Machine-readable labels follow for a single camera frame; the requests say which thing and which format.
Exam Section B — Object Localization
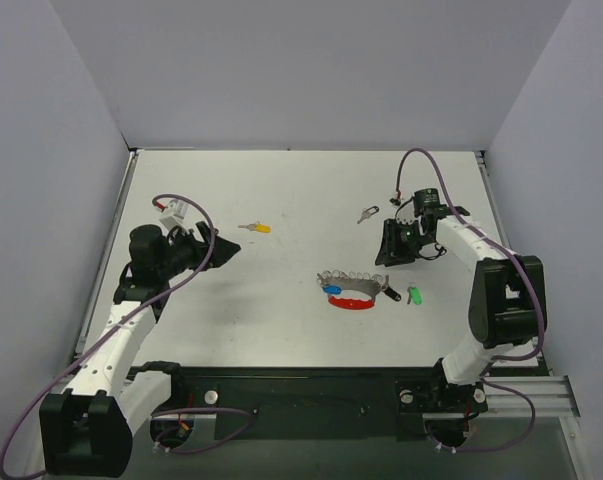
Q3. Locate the key with green tag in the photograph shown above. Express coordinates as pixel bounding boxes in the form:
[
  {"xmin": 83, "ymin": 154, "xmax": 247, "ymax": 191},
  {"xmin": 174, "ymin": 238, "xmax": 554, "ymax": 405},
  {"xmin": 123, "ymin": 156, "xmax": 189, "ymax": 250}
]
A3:
[{"xmin": 407, "ymin": 285, "xmax": 422, "ymax": 305}]

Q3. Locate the red-handled metal keyring holder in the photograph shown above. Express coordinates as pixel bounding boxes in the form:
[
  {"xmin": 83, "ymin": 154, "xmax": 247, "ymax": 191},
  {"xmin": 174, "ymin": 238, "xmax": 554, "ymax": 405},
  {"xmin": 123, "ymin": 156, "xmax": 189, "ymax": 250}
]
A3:
[{"xmin": 316, "ymin": 270, "xmax": 389, "ymax": 311}]

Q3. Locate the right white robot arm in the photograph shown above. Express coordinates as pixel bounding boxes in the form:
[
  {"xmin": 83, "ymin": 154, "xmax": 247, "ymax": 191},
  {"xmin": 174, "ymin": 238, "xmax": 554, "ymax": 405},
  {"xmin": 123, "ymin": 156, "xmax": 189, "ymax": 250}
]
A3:
[{"xmin": 375, "ymin": 188, "xmax": 547, "ymax": 409}]

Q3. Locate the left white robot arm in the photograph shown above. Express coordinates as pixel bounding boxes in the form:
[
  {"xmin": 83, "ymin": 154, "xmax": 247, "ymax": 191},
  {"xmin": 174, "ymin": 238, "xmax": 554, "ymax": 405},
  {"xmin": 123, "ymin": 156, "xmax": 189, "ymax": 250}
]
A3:
[{"xmin": 39, "ymin": 221, "xmax": 241, "ymax": 478}]

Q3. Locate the key with small black tag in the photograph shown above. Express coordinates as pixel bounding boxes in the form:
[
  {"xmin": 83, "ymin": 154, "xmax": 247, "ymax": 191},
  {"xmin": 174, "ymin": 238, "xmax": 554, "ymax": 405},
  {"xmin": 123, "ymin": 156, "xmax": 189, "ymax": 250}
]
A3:
[{"xmin": 357, "ymin": 205, "xmax": 380, "ymax": 224}]

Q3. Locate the key with yellow tag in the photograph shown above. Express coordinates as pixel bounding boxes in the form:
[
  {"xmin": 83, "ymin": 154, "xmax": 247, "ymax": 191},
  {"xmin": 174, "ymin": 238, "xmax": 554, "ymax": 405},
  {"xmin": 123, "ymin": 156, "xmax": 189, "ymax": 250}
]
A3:
[{"xmin": 239, "ymin": 222, "xmax": 271, "ymax": 234}]

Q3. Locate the small black key fob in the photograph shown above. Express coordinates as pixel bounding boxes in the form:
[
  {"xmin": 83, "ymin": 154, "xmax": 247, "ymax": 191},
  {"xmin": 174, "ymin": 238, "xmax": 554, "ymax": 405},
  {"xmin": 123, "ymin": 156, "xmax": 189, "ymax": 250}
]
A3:
[{"xmin": 384, "ymin": 287, "xmax": 402, "ymax": 302}]

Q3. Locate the blue key tag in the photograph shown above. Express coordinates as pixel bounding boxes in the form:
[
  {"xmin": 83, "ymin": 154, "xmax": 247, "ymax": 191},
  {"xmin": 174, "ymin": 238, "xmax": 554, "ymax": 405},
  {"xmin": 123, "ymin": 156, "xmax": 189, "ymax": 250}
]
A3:
[{"xmin": 322, "ymin": 285, "xmax": 342, "ymax": 295}]

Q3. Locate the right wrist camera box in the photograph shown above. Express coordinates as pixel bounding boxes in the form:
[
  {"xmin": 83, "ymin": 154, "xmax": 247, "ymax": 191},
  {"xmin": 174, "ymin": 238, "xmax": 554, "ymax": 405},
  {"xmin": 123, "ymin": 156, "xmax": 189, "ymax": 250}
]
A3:
[{"xmin": 390, "ymin": 191, "xmax": 414, "ymax": 224}]

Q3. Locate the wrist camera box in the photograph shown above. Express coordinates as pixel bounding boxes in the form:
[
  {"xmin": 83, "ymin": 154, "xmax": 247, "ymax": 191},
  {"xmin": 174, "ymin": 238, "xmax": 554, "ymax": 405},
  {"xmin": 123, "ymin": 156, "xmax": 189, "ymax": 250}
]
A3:
[
  {"xmin": 159, "ymin": 199, "xmax": 189, "ymax": 231},
  {"xmin": 390, "ymin": 191, "xmax": 414, "ymax": 224}
]

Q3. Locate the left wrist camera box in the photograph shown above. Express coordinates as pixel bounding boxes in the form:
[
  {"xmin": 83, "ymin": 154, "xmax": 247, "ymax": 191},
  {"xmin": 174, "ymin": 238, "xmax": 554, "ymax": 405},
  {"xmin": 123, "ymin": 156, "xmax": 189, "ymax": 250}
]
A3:
[{"xmin": 159, "ymin": 199, "xmax": 189, "ymax": 231}]

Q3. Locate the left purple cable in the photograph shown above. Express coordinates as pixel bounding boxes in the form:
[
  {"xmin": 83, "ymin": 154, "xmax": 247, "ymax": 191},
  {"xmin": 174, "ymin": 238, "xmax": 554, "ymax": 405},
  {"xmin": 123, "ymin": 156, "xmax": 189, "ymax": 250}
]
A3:
[{"xmin": 0, "ymin": 193, "xmax": 255, "ymax": 480}]

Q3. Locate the purple cable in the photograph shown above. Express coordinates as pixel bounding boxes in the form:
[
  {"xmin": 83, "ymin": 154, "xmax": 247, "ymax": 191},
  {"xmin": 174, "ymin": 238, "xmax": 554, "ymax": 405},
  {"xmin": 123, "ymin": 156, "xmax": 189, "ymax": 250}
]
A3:
[
  {"xmin": 396, "ymin": 147, "xmax": 548, "ymax": 455},
  {"xmin": 0, "ymin": 193, "xmax": 255, "ymax": 480}
]

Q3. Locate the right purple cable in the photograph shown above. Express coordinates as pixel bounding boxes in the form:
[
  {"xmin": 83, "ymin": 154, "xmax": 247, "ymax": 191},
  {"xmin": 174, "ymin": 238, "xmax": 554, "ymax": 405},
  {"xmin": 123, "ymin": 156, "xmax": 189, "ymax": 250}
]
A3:
[{"xmin": 396, "ymin": 147, "xmax": 548, "ymax": 455}]

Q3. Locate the aluminium frame rail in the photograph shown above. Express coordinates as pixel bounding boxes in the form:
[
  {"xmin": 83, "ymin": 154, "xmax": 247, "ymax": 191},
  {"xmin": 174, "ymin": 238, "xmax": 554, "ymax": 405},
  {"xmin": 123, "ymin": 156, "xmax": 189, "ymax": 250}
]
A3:
[{"xmin": 484, "ymin": 376, "xmax": 580, "ymax": 418}]

